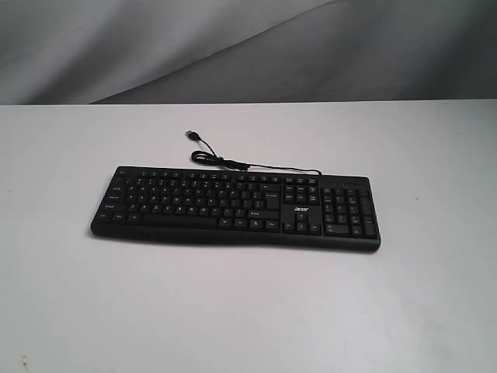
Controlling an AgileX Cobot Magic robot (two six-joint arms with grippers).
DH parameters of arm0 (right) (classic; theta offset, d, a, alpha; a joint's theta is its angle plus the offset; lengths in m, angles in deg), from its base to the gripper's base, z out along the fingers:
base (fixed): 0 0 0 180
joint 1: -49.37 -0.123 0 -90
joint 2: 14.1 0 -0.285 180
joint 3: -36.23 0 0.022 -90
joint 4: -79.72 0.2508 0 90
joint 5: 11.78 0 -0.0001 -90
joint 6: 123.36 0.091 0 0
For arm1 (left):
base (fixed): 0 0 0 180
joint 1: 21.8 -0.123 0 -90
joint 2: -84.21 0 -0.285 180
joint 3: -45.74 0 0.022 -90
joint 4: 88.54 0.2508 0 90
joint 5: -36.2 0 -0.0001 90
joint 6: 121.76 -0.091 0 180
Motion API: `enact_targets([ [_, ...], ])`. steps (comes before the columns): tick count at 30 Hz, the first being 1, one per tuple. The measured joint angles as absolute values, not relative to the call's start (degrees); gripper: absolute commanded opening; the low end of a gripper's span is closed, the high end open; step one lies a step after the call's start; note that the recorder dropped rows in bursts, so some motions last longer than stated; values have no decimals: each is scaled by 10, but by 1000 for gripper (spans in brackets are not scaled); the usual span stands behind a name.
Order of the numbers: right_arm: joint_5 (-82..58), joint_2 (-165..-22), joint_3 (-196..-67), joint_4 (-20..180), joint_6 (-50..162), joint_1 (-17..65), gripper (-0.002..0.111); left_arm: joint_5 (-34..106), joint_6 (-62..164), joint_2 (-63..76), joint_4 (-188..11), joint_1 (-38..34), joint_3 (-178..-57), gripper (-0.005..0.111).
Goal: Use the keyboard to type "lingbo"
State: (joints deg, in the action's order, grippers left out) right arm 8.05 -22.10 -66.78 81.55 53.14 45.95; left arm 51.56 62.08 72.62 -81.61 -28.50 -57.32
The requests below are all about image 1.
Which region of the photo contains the black USB cable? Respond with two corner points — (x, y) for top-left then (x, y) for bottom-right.
(183, 130), (324, 176)

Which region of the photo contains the grey backdrop cloth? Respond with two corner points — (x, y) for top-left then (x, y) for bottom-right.
(1, 1), (496, 104)

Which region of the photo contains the black acer keyboard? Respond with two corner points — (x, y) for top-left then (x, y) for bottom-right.
(91, 166), (381, 253)

